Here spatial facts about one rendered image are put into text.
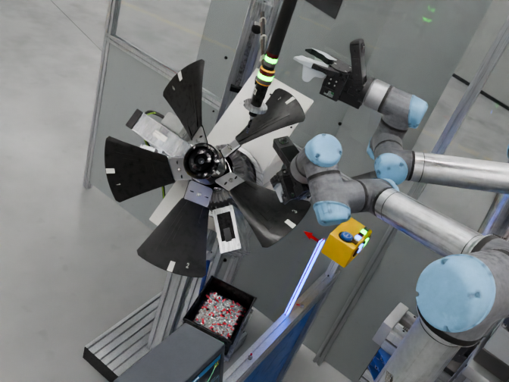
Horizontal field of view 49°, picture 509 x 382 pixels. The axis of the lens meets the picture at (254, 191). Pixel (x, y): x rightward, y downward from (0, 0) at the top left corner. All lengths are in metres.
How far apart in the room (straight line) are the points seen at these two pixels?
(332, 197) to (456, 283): 0.38
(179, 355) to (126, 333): 1.51
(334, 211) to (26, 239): 2.21
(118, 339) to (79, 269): 0.53
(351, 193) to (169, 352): 0.51
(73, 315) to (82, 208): 0.79
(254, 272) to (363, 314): 0.60
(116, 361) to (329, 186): 1.60
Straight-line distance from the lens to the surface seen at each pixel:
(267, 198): 1.72
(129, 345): 2.63
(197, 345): 1.18
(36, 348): 2.69
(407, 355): 1.06
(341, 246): 1.90
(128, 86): 2.99
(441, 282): 0.94
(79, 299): 2.88
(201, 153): 1.74
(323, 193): 1.20
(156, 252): 1.75
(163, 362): 1.15
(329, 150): 1.21
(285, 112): 1.74
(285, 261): 2.71
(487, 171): 1.44
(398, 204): 1.22
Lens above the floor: 2.16
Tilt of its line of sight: 34 degrees down
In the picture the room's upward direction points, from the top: 20 degrees clockwise
